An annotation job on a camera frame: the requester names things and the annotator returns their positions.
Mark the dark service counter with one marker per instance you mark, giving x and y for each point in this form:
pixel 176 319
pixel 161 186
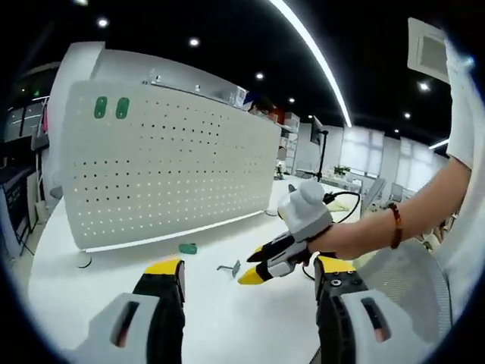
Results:
pixel 15 204

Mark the white perforated mounting plate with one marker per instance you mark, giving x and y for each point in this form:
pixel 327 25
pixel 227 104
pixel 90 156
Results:
pixel 170 170

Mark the rolling monitor stand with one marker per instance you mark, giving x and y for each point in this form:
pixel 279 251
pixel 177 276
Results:
pixel 39 142

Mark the person's right hand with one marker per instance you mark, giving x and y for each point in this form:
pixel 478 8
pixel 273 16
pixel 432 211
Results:
pixel 352 240

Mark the small metal hook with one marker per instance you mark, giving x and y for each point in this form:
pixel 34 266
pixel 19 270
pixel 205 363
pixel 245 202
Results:
pixel 235 267

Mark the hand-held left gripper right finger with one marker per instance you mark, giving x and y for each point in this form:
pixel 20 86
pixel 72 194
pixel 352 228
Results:
pixel 341 314

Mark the computer monitor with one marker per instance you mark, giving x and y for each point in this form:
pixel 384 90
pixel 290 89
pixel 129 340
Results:
pixel 45 117

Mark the ceiling air vent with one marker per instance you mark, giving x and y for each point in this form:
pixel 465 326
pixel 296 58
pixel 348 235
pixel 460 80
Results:
pixel 430 49

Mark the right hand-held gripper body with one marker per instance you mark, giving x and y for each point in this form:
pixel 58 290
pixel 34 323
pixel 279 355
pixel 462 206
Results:
pixel 307 216

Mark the green hook assembly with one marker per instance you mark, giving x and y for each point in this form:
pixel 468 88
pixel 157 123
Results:
pixel 122 108
pixel 188 248
pixel 101 108

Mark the potted plant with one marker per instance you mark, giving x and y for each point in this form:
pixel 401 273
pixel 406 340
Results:
pixel 342 170

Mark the long ceiling light strip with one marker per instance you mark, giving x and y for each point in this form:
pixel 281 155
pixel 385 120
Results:
pixel 326 64

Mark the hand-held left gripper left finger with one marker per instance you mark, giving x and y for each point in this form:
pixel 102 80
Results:
pixel 163 314

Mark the black monitor on stand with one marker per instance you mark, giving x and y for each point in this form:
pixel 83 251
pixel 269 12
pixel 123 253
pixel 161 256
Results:
pixel 317 130

